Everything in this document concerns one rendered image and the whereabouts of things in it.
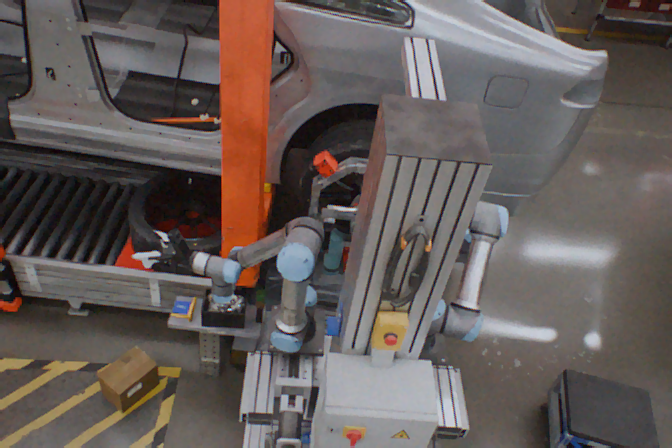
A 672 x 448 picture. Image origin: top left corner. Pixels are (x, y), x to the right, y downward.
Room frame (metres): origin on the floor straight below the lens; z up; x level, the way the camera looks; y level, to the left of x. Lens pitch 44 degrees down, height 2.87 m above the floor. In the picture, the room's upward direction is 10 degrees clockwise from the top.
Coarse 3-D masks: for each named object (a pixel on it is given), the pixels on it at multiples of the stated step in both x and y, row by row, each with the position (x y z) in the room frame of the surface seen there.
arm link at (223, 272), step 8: (216, 256) 1.41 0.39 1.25; (208, 264) 1.38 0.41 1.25; (216, 264) 1.38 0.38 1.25; (224, 264) 1.38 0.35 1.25; (232, 264) 1.39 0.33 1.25; (208, 272) 1.36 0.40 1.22; (216, 272) 1.36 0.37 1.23; (224, 272) 1.36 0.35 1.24; (232, 272) 1.36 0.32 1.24; (216, 280) 1.36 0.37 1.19; (224, 280) 1.35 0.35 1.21; (232, 280) 1.35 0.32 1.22
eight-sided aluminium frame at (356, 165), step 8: (352, 160) 2.24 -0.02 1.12; (360, 160) 2.26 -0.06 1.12; (344, 168) 2.21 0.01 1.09; (352, 168) 2.21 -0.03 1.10; (360, 168) 2.21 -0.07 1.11; (320, 176) 2.25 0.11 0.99; (336, 176) 2.21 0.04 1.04; (344, 176) 2.21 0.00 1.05; (320, 184) 2.21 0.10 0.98; (328, 184) 2.21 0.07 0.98; (312, 192) 2.20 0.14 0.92; (312, 200) 2.20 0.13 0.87; (312, 208) 2.20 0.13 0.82; (312, 216) 2.20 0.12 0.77; (320, 216) 2.25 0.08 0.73; (344, 240) 2.22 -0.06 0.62
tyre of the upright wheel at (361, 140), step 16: (336, 128) 2.48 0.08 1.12; (352, 128) 2.44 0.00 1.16; (368, 128) 2.44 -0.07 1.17; (320, 144) 2.42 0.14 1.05; (336, 144) 2.34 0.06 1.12; (352, 144) 2.31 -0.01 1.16; (368, 144) 2.31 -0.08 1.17; (336, 160) 2.29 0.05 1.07; (304, 176) 2.30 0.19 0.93; (304, 192) 2.29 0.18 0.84; (304, 208) 2.29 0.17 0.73
